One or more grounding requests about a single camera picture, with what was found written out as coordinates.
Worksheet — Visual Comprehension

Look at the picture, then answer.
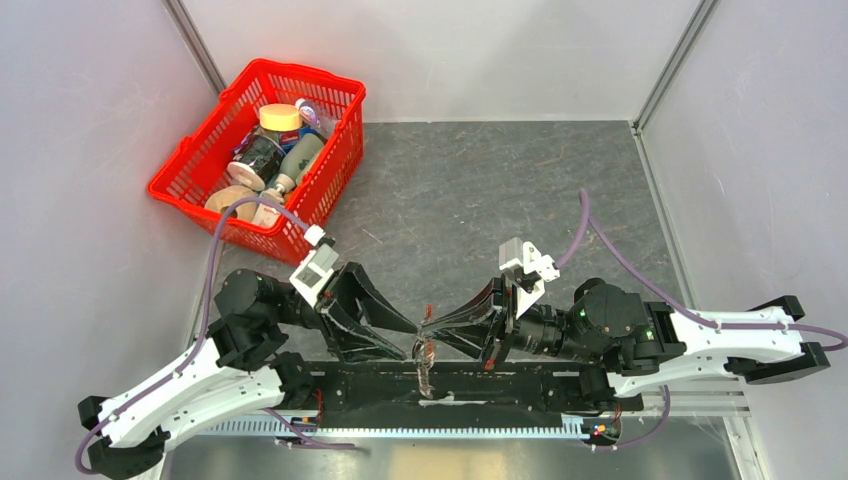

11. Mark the jar with yellow lid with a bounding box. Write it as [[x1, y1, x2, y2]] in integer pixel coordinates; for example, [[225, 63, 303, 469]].
[[258, 103, 302, 132]]

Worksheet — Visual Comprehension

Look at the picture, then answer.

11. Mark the red plastic basket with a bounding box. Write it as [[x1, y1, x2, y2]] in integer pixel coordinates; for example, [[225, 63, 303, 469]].
[[147, 59, 366, 232]]

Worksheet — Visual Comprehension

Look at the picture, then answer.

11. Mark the purple cable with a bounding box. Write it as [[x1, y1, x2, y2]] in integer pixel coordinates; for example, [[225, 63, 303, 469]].
[[74, 195, 319, 476], [553, 188, 848, 452]]

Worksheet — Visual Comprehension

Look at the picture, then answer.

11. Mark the grey green bottle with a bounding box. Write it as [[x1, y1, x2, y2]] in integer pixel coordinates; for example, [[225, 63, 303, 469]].
[[270, 133, 324, 193]]

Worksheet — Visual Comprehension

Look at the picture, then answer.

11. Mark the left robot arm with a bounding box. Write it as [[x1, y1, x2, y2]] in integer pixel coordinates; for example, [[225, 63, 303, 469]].
[[75, 262, 416, 479]]

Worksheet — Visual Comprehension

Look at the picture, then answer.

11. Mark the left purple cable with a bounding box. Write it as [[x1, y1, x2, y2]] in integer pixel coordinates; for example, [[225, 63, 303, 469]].
[[74, 195, 319, 476]]

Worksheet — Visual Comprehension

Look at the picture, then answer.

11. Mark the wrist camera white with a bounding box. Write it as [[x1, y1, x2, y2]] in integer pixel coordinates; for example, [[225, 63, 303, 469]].
[[289, 225, 339, 307], [498, 237, 560, 318]]

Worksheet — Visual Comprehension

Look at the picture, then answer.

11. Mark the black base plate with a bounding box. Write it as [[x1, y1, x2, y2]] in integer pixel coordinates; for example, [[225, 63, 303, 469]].
[[277, 361, 644, 429]]

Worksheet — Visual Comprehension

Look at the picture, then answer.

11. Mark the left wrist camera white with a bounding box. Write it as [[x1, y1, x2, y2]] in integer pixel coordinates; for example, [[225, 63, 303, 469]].
[[289, 225, 339, 307]]

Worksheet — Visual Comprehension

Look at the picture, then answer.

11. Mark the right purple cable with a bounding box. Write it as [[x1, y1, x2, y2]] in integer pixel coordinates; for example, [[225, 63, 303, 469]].
[[553, 188, 848, 452]]

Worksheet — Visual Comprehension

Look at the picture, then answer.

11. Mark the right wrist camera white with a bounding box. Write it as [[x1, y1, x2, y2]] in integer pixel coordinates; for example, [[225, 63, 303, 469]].
[[498, 237, 560, 318]]

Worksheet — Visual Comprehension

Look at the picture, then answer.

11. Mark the slotted aluminium rail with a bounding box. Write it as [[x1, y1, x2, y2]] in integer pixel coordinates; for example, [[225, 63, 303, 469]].
[[205, 411, 621, 440]]

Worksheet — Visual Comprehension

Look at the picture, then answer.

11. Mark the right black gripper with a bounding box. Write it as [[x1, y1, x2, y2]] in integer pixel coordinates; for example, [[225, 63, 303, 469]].
[[420, 269, 601, 367]]

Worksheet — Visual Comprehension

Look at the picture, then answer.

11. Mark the dark jar with beige lid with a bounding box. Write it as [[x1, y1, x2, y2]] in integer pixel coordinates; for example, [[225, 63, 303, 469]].
[[226, 129, 284, 191]]

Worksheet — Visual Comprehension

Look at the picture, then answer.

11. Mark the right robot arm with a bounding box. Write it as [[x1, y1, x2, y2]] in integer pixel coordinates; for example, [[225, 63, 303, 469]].
[[412, 274, 830, 409]]

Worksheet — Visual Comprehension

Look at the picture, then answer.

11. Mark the tape roll beige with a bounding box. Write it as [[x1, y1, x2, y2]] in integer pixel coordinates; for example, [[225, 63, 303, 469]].
[[204, 185, 257, 223]]

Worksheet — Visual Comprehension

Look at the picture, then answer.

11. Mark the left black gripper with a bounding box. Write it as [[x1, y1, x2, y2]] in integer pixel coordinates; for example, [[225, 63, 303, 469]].
[[274, 260, 420, 363]]

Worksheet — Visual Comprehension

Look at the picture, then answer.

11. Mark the white red small bottle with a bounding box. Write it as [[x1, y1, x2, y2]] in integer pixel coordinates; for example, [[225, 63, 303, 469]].
[[251, 188, 285, 228]]

